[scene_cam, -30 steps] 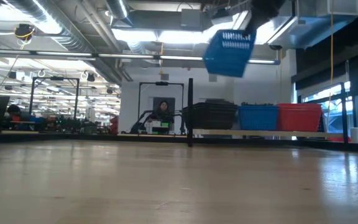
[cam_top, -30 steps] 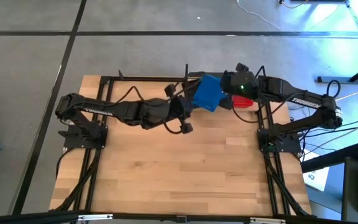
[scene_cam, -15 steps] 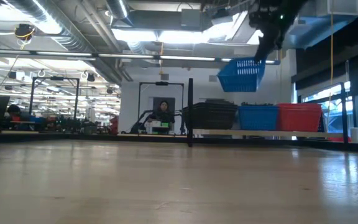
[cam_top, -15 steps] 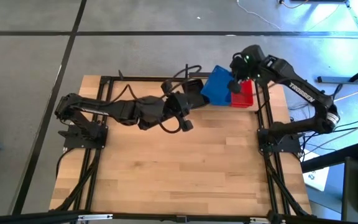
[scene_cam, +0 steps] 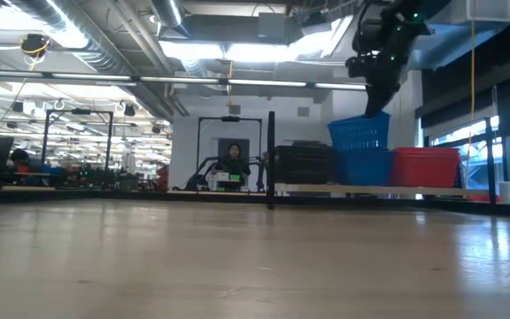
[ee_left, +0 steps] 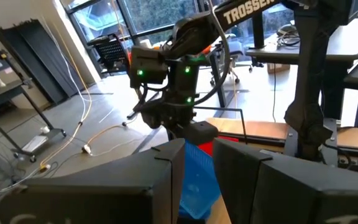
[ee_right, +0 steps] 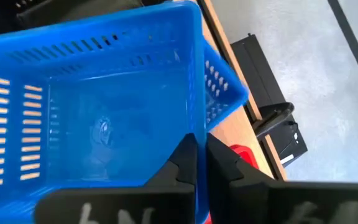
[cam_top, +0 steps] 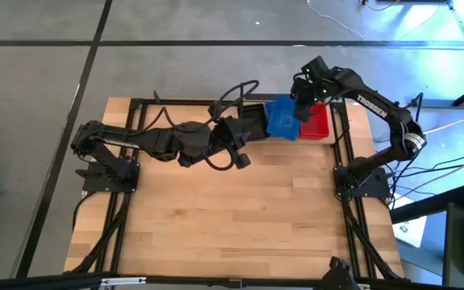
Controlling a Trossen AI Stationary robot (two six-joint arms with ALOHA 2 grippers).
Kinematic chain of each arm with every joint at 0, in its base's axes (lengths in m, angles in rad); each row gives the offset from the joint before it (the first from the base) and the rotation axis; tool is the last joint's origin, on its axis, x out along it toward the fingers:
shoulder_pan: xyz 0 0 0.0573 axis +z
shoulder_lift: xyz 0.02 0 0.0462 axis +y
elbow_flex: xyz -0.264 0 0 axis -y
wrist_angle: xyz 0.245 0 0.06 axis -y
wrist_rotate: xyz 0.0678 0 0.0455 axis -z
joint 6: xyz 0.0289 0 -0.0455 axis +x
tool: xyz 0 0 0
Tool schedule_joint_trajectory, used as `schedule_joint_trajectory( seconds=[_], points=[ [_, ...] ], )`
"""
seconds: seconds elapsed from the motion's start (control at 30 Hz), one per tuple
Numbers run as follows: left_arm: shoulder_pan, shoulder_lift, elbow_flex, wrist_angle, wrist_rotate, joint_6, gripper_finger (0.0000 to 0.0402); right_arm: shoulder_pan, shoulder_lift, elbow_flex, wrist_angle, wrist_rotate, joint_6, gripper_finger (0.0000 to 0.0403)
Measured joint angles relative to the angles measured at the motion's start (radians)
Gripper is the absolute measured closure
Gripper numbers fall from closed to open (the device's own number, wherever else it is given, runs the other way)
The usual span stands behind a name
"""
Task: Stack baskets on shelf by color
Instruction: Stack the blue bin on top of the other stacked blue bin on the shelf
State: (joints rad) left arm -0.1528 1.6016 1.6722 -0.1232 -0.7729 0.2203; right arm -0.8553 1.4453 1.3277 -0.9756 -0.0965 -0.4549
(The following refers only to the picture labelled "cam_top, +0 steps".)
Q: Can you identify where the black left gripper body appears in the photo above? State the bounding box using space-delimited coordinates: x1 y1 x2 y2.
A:
211 116 249 152

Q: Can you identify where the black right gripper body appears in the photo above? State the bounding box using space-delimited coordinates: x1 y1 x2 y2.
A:
290 72 325 108

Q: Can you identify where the black plastic basket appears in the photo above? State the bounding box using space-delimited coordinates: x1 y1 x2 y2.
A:
239 103 272 142

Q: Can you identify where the red plastic basket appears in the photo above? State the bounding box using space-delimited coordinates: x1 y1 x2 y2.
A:
299 102 331 141

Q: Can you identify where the blue plastic basket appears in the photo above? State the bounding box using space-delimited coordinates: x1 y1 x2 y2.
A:
264 95 302 142

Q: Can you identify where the black desk leg bar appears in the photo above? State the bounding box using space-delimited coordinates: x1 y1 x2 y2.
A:
411 75 464 109

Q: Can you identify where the white printed sheet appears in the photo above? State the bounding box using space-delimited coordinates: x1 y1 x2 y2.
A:
391 216 429 249

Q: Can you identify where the black side desk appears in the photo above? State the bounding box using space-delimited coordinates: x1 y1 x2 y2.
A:
388 184 464 290

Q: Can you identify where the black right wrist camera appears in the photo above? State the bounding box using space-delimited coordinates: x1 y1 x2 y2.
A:
300 55 330 78

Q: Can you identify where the black left wrist camera cable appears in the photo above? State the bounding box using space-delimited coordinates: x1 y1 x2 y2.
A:
203 79 261 172

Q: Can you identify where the black aluminium rig frame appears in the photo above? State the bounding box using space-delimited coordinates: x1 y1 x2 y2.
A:
0 90 446 290

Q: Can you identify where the white floor cable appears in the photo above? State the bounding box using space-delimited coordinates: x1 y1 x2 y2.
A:
306 0 364 40

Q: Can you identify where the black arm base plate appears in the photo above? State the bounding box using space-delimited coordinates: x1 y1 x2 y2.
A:
333 164 391 199
75 159 141 194

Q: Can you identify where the black floor cable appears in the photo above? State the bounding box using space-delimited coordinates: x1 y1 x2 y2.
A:
376 155 464 180

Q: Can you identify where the grey floor cable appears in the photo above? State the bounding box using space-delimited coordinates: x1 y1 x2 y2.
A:
392 149 464 201

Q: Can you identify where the silver metal bracket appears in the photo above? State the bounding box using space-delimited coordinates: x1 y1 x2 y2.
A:
101 276 147 287

